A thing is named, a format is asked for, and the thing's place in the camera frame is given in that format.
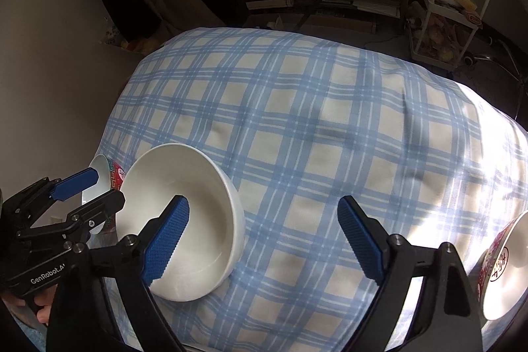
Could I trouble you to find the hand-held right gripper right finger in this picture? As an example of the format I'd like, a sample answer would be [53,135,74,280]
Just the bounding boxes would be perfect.
[337,195,483,352]

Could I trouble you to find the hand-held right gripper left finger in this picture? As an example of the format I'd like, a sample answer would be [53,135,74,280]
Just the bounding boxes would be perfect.
[47,194,191,352]

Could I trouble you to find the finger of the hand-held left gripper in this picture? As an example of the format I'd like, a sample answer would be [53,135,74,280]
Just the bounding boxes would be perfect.
[50,167,100,201]
[65,190,126,244]

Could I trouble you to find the red patterned bowl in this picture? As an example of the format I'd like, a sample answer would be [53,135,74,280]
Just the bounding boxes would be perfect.
[81,153,128,236]

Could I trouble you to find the large white bowl orange print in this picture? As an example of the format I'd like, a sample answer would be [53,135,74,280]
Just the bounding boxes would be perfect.
[115,143,247,303]

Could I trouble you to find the small red stamped bowl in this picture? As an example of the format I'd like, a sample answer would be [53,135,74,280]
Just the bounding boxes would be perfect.
[474,207,528,322]

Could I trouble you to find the person's left hand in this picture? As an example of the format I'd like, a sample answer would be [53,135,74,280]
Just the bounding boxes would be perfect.
[6,287,55,327]

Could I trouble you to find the blue plaid cloth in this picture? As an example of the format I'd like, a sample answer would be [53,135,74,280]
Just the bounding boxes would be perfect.
[96,28,528,352]

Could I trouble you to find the plastic bag with yellow contents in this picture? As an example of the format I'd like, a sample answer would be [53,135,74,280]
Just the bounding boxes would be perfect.
[102,17,166,52]

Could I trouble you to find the black hanging trousers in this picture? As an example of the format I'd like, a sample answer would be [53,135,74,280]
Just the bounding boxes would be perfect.
[98,0,162,44]

